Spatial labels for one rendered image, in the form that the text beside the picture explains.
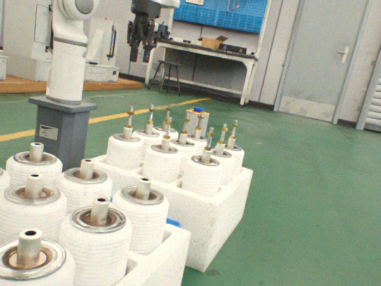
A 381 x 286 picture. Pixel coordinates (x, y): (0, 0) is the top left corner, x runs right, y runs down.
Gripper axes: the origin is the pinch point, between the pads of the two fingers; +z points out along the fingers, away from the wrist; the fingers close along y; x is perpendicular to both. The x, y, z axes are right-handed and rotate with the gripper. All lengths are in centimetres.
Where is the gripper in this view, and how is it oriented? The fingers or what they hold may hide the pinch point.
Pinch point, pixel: (139, 58)
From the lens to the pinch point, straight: 94.6
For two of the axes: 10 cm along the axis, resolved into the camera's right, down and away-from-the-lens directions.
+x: 7.9, 0.2, 6.1
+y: 5.8, 2.9, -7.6
